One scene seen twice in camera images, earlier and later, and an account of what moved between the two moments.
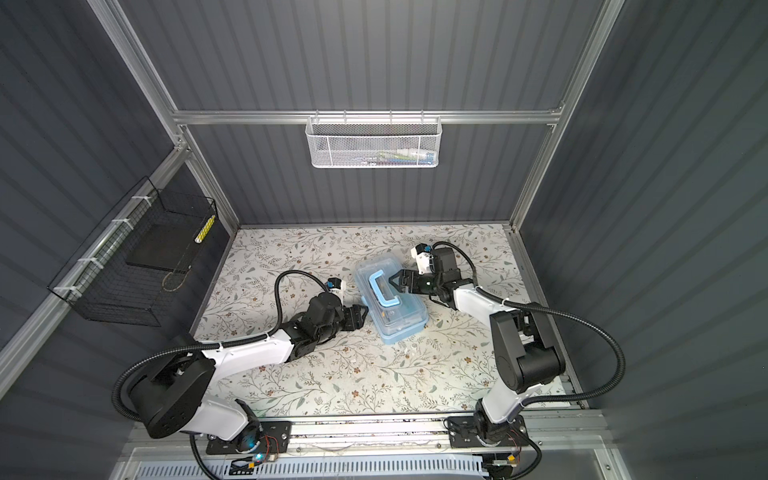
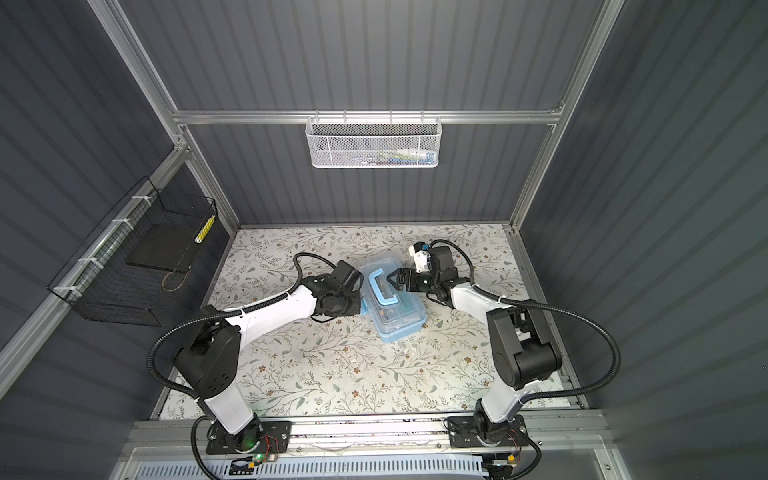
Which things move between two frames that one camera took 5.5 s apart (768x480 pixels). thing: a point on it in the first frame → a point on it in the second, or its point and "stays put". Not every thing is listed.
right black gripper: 407,276 stays put
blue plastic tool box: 394,314 stays put
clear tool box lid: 393,307 stays put
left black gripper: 353,317 → 356,296
